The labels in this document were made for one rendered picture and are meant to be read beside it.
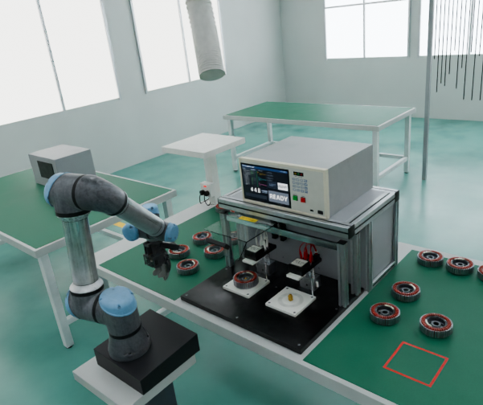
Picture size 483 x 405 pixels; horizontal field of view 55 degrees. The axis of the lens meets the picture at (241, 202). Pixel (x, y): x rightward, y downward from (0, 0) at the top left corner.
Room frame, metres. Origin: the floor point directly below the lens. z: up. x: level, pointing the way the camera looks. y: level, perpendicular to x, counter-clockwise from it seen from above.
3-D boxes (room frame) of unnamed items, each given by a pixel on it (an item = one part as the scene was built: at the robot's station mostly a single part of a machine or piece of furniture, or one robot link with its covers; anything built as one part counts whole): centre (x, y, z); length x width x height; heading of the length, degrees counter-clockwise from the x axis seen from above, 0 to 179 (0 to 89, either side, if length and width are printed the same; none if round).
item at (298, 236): (1.79, -0.14, 1.03); 0.62 x 0.01 x 0.03; 46
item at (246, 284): (1.80, 0.02, 0.80); 0.11 x 0.11 x 0.04
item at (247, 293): (1.80, 0.02, 0.78); 0.15 x 0.15 x 0.01; 46
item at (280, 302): (1.63, -0.16, 0.78); 0.15 x 0.15 x 0.01; 46
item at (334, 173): (1.94, -0.30, 1.22); 0.44 x 0.39 x 0.20; 46
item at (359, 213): (1.95, -0.29, 1.09); 0.68 x 0.44 x 0.05; 46
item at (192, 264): (2.03, 0.30, 0.77); 0.11 x 0.11 x 0.04
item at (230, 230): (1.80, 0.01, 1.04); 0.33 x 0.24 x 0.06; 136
